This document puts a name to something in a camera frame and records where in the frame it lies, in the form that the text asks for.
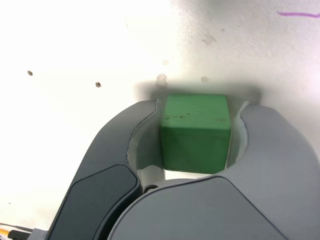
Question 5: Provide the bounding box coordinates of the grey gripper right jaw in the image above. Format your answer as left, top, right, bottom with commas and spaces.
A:
106, 100, 320, 240

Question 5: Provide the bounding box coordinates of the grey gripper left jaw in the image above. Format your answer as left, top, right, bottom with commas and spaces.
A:
46, 99, 167, 240

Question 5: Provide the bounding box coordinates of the green cube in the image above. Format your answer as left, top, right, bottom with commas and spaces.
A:
159, 93, 231, 175

